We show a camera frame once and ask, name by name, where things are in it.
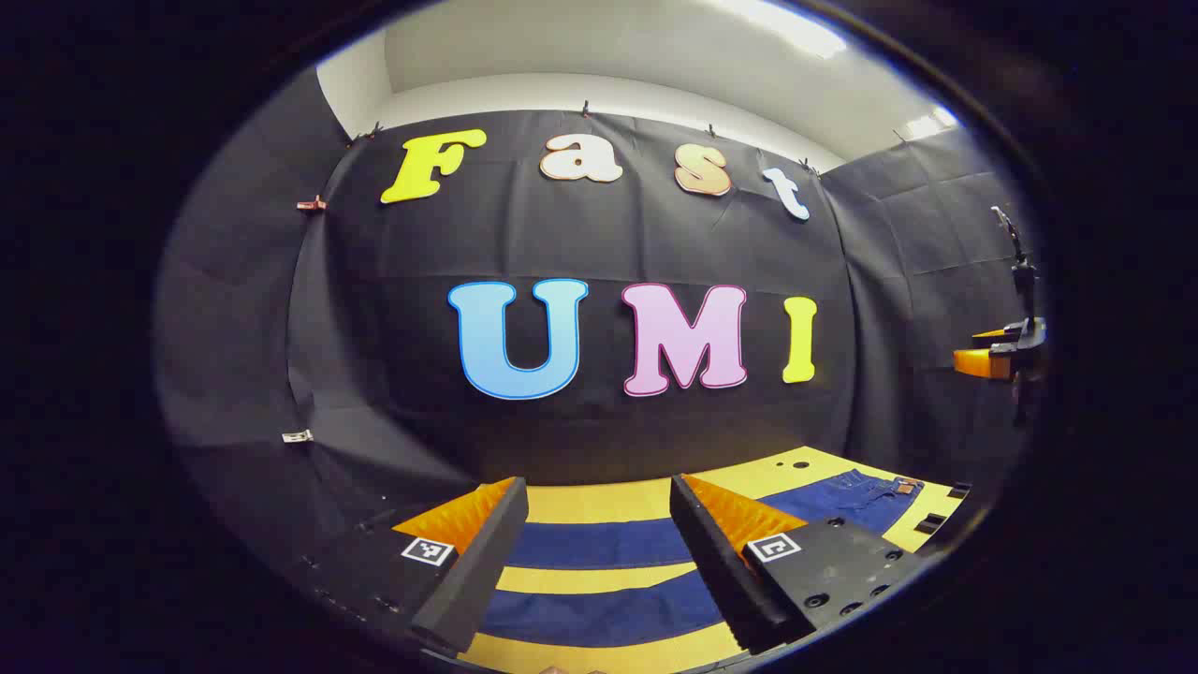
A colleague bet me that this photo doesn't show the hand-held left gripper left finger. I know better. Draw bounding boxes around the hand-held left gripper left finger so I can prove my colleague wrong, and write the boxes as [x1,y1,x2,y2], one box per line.
[298,476,531,656]

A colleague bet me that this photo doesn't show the blue denim jeans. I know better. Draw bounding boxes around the blue denim jeans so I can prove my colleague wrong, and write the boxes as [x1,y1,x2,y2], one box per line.
[479,468,926,649]

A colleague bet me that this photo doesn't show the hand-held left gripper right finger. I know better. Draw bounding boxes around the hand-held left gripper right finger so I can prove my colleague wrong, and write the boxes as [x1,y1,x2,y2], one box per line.
[668,473,929,656]

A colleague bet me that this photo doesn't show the ceiling light panel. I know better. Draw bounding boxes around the ceiling light panel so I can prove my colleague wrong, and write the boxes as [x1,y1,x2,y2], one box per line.
[900,106,962,142]

